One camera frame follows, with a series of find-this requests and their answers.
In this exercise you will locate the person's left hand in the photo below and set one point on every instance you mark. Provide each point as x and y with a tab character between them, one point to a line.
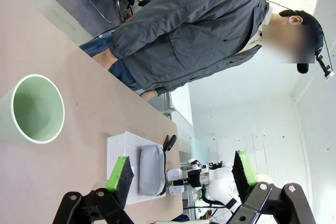
149	95

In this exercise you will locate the person's head with black cap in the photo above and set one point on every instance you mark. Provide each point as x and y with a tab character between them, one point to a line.
294	19

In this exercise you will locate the person's right forearm gray sleeve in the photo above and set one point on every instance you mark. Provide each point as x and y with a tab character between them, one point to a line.
136	35

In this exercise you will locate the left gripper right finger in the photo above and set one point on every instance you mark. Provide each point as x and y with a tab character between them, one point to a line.
242	176

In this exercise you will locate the white perforated plastic basket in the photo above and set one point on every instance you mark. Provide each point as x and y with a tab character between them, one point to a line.
118	150

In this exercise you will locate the metal frame chair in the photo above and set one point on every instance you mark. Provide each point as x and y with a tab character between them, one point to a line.
119	7

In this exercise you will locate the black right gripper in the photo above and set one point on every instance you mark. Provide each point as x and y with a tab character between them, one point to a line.
194	179

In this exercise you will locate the small white head-mounted camera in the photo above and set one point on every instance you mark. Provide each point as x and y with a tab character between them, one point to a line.
329	75

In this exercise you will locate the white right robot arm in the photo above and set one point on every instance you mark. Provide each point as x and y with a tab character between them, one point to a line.
220	187

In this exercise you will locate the black smartwatch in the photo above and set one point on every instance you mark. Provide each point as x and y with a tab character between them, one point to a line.
160	91

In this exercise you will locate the person's left forearm gray sleeve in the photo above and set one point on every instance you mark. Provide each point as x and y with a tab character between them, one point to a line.
181	82

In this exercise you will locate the person's right hand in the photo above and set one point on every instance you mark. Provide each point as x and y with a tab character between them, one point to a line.
109	61

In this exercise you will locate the blue jeans legs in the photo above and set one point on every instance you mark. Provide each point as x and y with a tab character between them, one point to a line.
123	73

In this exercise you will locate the pale green plastic cup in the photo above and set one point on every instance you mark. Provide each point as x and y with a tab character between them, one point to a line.
36	108

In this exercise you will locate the light gray zip pouch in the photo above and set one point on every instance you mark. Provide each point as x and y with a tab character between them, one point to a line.
151	169

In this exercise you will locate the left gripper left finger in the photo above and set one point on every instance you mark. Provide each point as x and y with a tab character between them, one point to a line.
123	182

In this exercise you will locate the gray jacket torso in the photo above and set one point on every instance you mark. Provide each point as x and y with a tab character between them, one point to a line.
189	37

